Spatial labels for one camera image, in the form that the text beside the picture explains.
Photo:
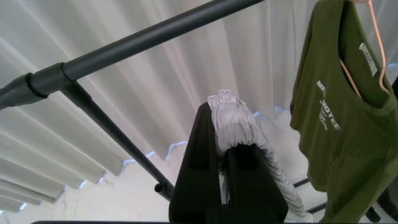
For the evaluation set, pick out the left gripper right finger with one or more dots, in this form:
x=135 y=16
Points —
x=252 y=186

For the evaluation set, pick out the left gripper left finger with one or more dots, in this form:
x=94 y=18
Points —
x=196 y=174

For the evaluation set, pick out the pale grey shorts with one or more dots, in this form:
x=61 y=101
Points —
x=233 y=124

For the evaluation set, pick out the green printed shirt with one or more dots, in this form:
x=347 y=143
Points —
x=342 y=155

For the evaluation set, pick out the pink clothes hanger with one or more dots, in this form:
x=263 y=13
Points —
x=379 y=39

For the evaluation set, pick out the black clothes rack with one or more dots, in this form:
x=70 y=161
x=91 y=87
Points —
x=124 y=46

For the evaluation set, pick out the white curtain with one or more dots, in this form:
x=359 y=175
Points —
x=186 y=62

